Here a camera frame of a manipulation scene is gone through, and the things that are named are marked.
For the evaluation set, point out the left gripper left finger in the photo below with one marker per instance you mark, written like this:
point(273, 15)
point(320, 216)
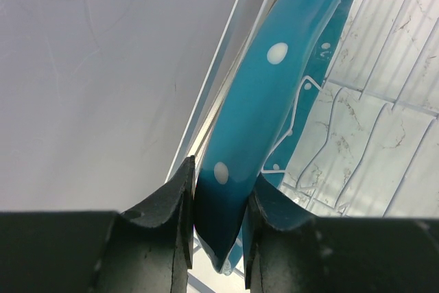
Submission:
point(147, 248)

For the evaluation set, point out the white wire dish rack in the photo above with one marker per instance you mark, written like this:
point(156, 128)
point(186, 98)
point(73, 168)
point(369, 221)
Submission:
point(370, 143)

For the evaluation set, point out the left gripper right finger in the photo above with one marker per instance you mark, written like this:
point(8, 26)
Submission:
point(289, 249)

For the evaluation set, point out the blue scalloped plate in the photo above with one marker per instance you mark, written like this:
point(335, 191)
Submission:
point(251, 118)

